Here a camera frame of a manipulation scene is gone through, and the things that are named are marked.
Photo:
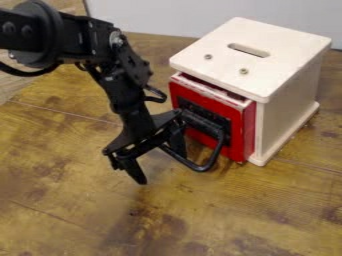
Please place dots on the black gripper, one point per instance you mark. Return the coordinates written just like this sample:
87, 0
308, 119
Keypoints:
145, 132

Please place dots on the red drawer with black handle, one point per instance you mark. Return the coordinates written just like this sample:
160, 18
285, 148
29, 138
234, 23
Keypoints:
218, 117

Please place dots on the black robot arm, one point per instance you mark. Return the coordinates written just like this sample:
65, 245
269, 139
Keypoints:
45, 38

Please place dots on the white wooden drawer box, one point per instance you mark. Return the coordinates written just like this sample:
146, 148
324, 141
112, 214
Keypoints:
269, 64

